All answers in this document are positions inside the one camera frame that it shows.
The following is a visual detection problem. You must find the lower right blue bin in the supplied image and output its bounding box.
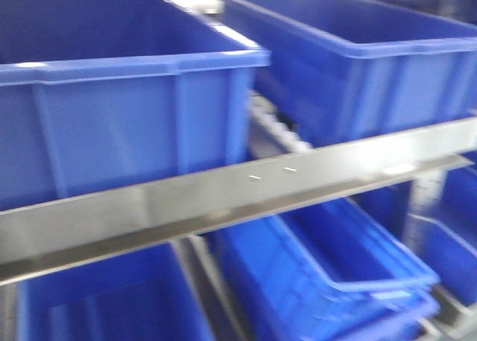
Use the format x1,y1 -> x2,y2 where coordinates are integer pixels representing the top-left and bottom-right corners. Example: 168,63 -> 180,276
406,165 -> 476,305

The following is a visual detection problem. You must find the right shelf blue bin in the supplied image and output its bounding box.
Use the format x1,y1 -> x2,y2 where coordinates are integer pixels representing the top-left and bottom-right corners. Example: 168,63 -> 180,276
221,0 -> 476,147

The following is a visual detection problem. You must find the left shelf blue bin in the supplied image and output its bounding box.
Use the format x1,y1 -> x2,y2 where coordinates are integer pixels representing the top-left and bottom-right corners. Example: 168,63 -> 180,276
1,0 -> 270,210

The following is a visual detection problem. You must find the shelf blue bin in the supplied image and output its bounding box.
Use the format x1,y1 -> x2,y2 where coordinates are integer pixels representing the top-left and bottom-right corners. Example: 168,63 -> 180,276
221,0 -> 476,147
1,0 -> 270,210

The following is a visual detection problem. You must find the left shelf steel rail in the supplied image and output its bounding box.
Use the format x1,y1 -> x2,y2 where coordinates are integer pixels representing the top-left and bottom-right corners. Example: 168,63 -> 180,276
1,117 -> 476,284

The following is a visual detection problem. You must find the lower middle blue bin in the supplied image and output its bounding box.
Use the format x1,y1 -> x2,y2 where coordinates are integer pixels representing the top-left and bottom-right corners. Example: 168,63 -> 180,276
206,198 -> 439,340

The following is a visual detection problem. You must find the white roller track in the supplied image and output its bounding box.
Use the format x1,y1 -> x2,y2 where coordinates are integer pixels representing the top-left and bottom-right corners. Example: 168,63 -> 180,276
249,92 -> 313,159

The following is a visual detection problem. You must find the lower left blue bin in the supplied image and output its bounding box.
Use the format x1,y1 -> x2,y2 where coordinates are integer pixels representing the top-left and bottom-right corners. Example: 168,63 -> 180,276
16,243 -> 215,340

